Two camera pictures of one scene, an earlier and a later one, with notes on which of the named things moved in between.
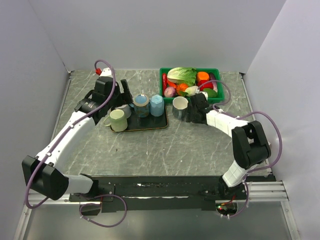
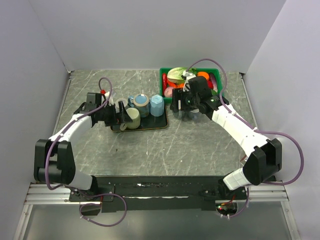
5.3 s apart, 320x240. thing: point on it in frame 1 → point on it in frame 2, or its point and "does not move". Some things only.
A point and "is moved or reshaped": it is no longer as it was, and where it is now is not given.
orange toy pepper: (202, 76) does not move
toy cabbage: (183, 75) does not move
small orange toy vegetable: (181, 87) does not move
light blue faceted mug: (157, 105) does not move
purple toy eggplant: (212, 77) does not move
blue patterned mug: (141, 105) does not move
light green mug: (117, 120) is moved or reshaped
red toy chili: (164, 81) does not move
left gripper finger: (126, 90) → (124, 116)
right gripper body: (191, 116) → (189, 101)
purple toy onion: (170, 92) does not move
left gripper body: (117, 99) → (108, 114)
